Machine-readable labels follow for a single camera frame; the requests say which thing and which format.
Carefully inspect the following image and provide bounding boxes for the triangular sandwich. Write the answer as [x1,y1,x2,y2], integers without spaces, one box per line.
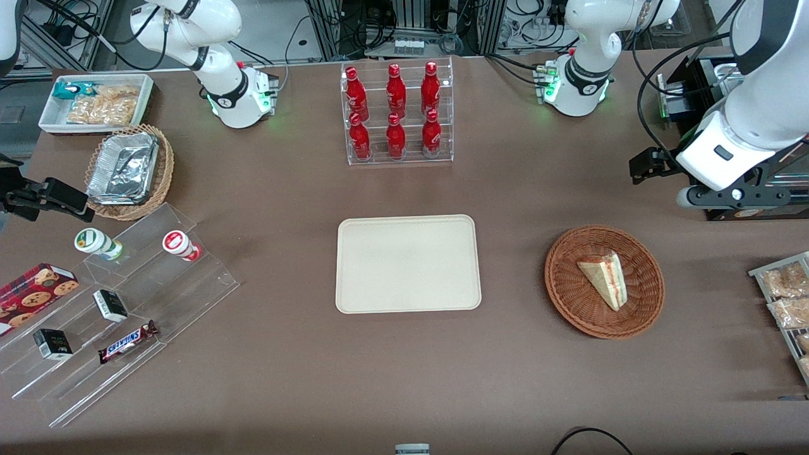
[577,250,628,312]

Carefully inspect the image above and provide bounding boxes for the tan oval wicker basket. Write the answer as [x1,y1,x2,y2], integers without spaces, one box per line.
[84,124,175,221]

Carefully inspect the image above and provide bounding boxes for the brown round wicker basket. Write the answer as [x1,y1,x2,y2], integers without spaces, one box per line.
[544,224,666,341]

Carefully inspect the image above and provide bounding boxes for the beige plastic serving tray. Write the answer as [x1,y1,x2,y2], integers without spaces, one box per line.
[335,214,482,315]

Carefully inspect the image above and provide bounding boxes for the green lidded yogurt cup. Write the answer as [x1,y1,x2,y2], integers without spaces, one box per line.
[74,227,125,262]

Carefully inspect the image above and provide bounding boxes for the stacked aluminium foil containers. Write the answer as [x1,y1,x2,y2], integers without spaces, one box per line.
[87,131,160,205]

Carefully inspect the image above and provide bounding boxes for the black hot food display case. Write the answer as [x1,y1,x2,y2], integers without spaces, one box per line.
[656,54,809,221]

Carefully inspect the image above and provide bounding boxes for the white rectangular snack bin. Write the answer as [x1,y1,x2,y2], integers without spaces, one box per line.
[39,73,155,136]

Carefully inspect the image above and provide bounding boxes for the stainless steel food pan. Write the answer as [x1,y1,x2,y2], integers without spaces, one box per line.
[709,62,739,94]

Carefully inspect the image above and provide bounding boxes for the red cookie box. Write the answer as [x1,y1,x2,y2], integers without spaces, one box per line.
[0,263,80,337]

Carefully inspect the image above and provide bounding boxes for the clear bag of crackers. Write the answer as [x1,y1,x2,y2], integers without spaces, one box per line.
[66,85,141,126]

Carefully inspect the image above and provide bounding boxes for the teal snack packet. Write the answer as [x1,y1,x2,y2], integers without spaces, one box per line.
[52,81,97,100]

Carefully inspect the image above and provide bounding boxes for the small black carton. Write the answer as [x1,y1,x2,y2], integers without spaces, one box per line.
[93,289,129,324]
[33,328,73,361]

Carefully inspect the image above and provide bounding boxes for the red lidded yogurt cup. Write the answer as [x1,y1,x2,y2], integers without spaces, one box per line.
[162,230,202,262]

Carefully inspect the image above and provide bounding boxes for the clear acrylic stepped display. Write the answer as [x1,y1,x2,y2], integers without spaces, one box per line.
[0,202,241,428]

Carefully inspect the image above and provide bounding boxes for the brown snickers bar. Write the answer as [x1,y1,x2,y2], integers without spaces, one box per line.
[97,320,159,365]

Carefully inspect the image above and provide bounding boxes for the red drink bottle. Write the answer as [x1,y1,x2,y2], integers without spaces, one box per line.
[345,66,370,121]
[386,112,407,159]
[386,63,408,118]
[421,109,443,158]
[421,61,441,116]
[349,112,372,161]

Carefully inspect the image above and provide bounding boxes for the clear acrylic bottle rack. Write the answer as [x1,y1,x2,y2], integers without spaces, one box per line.
[341,56,455,167]

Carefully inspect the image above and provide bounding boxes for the black right wrist camera bracket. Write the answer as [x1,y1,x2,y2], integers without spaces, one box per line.
[0,155,26,193]

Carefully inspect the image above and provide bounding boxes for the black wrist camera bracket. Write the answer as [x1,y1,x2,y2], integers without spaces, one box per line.
[0,155,26,193]
[686,183,809,211]

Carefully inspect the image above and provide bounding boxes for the black left wrist camera bracket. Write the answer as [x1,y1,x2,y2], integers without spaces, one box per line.
[686,183,809,211]

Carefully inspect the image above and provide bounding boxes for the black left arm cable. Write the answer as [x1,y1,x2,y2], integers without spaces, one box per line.
[636,30,748,156]

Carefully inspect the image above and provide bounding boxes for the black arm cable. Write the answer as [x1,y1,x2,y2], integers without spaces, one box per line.
[636,30,748,156]
[37,0,190,71]

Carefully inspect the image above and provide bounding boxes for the grey wire snack rack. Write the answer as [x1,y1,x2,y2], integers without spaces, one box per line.
[748,251,809,387]

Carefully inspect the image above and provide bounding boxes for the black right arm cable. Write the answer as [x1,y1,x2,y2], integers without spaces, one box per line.
[37,0,190,71]

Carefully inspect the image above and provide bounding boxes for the black floor cable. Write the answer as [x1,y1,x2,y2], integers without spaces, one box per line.
[549,427,635,455]

